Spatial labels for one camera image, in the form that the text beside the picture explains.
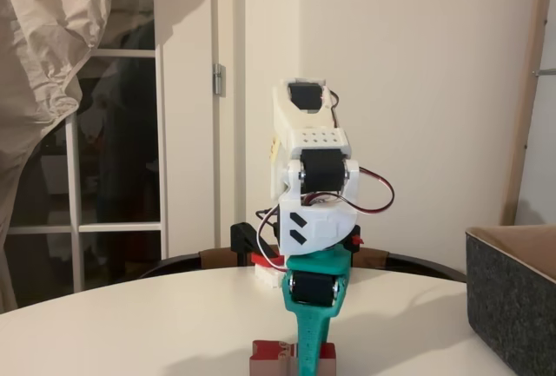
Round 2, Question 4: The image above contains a black USB cable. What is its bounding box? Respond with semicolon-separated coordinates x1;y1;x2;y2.
255;208;280;230

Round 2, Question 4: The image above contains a beige crumpled curtain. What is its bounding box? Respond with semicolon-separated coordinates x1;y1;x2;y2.
0;0;156;313

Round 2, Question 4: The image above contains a wooden frame with translucent panel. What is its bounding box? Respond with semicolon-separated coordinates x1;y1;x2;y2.
500;0;556;227

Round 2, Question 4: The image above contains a silver door hinge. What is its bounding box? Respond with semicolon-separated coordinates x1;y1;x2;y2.
212;63;227;98

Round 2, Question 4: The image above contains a dark grey felt bin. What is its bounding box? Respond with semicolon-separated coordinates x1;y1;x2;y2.
464;225;556;376

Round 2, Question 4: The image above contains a white framed glass door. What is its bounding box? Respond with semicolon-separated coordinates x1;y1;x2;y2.
7;0;169;294

